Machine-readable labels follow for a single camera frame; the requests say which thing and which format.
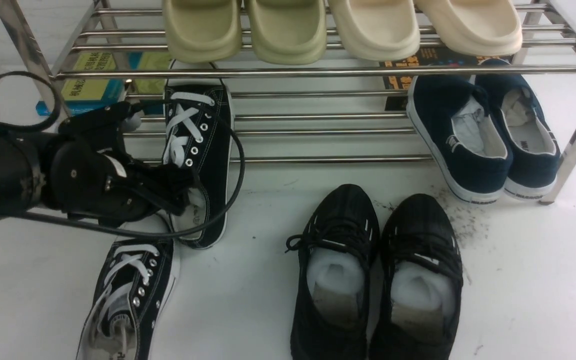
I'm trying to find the right green slipper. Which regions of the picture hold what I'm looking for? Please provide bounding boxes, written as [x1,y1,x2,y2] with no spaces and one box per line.
[244,0,327,65]

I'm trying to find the black mesh sneaker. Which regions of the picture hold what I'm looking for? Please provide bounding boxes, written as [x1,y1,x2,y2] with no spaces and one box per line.
[368,193,464,360]
[286,184,380,360]

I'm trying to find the right navy slip-on shoe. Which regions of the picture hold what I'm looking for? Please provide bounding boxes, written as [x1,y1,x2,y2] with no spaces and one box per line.
[471,73,562,201]

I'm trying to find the cream slipper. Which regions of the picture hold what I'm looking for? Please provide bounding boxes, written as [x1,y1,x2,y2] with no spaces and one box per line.
[327,0,421,62]
[414,0,523,57]

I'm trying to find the green slipper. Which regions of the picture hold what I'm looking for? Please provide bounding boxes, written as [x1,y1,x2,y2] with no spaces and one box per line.
[161,0,243,64]
[244,0,327,65]

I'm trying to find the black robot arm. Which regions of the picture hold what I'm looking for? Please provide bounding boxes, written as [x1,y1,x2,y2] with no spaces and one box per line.
[0,101,199,228]

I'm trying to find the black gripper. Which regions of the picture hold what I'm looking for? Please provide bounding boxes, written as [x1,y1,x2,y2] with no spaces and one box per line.
[43,101,199,227]

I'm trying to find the left navy slip-on shoe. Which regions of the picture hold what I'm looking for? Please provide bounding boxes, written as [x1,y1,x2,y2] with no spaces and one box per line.
[406,75,514,205]

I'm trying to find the black and orange book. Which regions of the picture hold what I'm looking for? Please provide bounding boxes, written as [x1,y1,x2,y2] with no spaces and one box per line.
[379,47,525,111]

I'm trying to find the left cream slipper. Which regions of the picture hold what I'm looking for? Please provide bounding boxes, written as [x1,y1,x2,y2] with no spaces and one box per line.
[327,0,421,62]

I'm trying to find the left green slipper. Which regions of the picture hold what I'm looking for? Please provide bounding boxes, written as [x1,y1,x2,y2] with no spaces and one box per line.
[161,0,243,64]

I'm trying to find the yellow and blue book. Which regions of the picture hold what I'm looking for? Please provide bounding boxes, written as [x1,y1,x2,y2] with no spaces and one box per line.
[61,51,172,116]

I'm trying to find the stainless steel shoe rack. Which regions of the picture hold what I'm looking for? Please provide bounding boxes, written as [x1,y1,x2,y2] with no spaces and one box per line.
[0,0,576,205]

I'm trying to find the left black mesh sneaker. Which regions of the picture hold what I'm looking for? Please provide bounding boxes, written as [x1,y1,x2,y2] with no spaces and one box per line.
[286,184,380,360]

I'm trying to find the black canvas sneaker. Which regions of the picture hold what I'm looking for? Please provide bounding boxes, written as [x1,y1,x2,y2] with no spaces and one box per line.
[162,82,234,249]
[76,239,181,360]

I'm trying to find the navy slip-on shoe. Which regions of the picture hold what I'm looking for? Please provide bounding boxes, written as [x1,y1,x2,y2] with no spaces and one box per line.
[471,73,562,201]
[406,75,514,205]

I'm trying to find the right black mesh sneaker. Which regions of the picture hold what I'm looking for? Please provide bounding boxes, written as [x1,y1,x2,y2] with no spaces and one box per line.
[368,193,464,360]

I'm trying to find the right cream slipper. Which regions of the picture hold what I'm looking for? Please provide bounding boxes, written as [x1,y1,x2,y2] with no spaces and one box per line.
[414,0,523,57]

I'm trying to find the black cable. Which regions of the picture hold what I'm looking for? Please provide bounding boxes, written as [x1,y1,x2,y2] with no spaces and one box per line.
[0,71,247,239]

